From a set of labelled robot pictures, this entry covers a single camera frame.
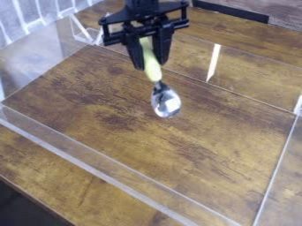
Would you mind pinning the clear acrylic triangular bracket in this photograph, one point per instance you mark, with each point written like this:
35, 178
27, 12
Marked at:
86, 34

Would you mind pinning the clear acrylic tray enclosure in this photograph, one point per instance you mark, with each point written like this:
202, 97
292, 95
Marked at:
87, 150

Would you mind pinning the green handled metal spoon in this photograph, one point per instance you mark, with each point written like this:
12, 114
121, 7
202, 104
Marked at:
165, 99

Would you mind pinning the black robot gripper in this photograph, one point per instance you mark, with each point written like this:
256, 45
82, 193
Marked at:
147, 17

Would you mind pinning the black bar at table edge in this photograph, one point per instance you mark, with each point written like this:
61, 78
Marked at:
254, 16

